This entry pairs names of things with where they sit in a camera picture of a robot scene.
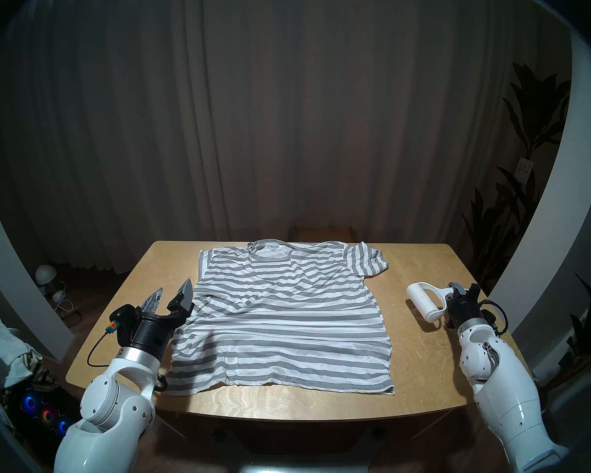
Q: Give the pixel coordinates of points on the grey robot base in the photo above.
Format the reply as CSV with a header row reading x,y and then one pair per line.
x,y
305,467

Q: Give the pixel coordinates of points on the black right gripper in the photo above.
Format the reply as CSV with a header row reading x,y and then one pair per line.
x,y
470,309

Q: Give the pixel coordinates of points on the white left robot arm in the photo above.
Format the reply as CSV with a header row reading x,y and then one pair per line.
x,y
108,408

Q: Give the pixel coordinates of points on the grey white striped t-shirt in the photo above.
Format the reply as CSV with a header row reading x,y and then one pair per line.
x,y
285,289

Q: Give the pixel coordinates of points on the white paper plant tag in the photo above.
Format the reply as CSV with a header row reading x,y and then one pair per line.
x,y
524,170

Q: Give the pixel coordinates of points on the white lint roller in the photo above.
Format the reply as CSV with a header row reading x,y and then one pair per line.
x,y
423,304

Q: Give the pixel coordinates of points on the beige pleated curtain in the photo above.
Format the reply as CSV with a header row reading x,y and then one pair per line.
x,y
276,107

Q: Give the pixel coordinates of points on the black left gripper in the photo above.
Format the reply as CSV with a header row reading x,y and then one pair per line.
x,y
147,334

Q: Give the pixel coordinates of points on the white curved arch panel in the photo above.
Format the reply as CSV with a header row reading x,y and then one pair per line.
x,y
561,206
19,289

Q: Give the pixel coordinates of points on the computer case with RGB fans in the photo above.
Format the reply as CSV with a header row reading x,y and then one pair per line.
x,y
44,415

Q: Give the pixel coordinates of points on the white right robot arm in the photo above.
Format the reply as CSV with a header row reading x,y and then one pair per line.
x,y
512,393

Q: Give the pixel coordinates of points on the large white mushroom lamp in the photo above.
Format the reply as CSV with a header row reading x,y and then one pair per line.
x,y
45,274

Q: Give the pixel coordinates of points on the tall dark leafy plant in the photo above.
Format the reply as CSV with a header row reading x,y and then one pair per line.
x,y
537,112

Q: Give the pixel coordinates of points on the pile of cloth bags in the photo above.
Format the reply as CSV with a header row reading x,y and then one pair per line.
x,y
5,358

